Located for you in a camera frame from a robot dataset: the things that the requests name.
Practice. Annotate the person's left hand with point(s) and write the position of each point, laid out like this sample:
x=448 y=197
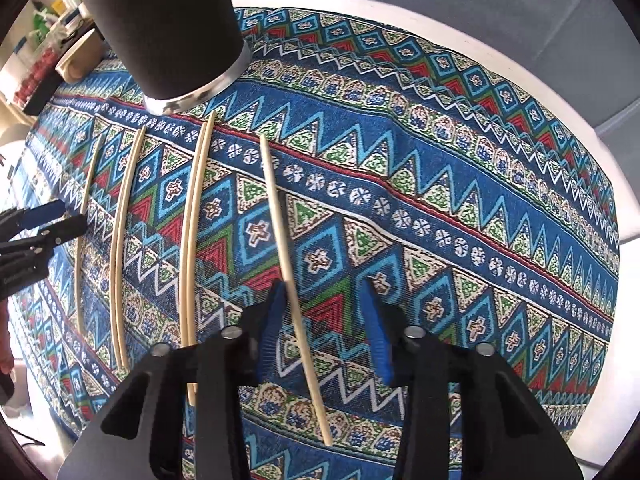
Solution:
x=5 y=340

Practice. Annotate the green packet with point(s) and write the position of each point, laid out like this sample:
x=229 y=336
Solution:
x=42 y=22

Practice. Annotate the slender wooden chopstick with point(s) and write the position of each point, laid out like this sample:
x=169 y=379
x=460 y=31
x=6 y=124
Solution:
x=281 y=240

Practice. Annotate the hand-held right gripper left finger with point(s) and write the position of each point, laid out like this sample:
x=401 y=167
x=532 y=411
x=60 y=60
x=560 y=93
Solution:
x=272 y=330

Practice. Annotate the bunch of wooden chopsticks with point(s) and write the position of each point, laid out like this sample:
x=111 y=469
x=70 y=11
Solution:
x=189 y=260

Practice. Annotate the beige mug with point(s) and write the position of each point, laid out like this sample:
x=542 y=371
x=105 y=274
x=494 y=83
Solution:
x=80 y=60

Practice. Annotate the black cylindrical utensil holder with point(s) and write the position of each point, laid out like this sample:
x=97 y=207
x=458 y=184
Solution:
x=165 y=35

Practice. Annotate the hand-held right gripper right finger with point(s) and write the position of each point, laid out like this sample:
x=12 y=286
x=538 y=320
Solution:
x=377 y=330

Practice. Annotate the blue patterned tablecloth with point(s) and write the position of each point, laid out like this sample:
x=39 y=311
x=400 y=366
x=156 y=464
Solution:
x=450 y=210

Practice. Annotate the clear plastic strawberry box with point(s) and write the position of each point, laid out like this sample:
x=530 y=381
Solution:
x=35 y=72

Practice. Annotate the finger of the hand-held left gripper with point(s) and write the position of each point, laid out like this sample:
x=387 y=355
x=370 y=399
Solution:
x=55 y=232
x=42 y=212

